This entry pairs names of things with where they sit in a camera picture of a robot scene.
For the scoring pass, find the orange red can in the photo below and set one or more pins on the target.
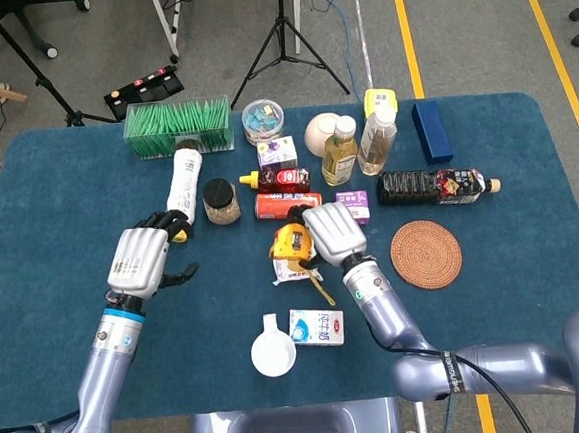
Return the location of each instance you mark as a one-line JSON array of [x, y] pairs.
[[278, 204]]

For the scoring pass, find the round woven coaster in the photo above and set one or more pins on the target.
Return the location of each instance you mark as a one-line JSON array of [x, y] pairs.
[[426, 255]]

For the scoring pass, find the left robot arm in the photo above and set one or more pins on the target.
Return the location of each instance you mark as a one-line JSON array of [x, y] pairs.
[[101, 372]]

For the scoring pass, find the black foot pedal board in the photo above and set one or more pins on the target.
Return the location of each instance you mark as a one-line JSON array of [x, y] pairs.
[[149, 89]]

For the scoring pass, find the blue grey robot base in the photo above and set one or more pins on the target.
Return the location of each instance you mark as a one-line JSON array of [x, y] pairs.
[[296, 431]]

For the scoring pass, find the black tripod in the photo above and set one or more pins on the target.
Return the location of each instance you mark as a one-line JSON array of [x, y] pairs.
[[283, 36]]

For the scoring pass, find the white blue milk carton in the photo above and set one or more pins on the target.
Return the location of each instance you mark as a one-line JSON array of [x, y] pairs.
[[323, 330]]

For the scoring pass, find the dark sauce bottle yellow nozzle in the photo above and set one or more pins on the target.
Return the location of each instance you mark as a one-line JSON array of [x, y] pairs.
[[286, 179]]

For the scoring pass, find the white plastic cup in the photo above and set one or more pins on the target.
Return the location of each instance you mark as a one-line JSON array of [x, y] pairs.
[[273, 354]]

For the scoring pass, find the blue rectangular box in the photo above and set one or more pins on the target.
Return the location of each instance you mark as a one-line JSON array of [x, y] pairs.
[[432, 132]]

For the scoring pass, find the clear box of green packets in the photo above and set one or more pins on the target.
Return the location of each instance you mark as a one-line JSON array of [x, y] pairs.
[[177, 127]]

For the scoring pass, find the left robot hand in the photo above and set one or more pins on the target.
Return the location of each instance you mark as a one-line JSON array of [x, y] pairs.
[[137, 261]]

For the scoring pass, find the blue table mat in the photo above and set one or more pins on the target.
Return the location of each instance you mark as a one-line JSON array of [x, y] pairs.
[[44, 221]]

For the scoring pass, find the yellow lidded box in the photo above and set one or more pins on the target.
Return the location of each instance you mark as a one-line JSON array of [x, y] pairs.
[[379, 98]]

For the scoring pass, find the glass jar black lid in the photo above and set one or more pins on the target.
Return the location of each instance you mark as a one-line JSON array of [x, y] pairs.
[[220, 202]]

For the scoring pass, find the round clear tub of clips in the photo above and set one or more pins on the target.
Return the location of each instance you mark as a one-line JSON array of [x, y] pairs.
[[262, 121]]

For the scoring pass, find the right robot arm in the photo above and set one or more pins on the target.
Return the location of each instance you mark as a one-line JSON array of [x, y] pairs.
[[393, 318]]

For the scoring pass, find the yellow oil bottle white cap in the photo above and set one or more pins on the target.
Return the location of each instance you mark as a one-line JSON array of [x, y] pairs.
[[339, 157]]

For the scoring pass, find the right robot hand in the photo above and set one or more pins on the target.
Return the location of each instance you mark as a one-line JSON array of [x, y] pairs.
[[336, 233]]

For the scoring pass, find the clear tea bottle white cap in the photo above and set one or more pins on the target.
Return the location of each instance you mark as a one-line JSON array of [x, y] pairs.
[[376, 144]]

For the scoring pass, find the purple white drink carton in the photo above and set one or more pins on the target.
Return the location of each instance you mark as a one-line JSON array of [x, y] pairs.
[[277, 153]]

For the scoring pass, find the dark soy sauce bottle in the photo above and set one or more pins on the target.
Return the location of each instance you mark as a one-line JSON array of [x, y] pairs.
[[417, 187]]

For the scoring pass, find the white snack packet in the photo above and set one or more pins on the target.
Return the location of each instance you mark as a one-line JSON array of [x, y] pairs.
[[286, 272]]

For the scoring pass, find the black office chair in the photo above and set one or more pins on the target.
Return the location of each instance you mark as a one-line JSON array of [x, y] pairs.
[[28, 21]]

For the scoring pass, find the yellow tape measure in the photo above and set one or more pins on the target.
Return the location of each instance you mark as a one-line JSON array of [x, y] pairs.
[[291, 241]]

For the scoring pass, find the small purple box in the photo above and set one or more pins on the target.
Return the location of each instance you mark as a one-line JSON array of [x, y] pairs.
[[356, 201]]

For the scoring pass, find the black light stand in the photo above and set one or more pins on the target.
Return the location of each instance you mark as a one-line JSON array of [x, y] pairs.
[[27, 64]]

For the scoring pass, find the white stand frame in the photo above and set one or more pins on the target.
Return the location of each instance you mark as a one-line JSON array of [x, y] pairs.
[[166, 20]]

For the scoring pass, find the white metal post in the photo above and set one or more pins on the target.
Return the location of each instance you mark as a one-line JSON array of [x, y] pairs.
[[297, 10]]

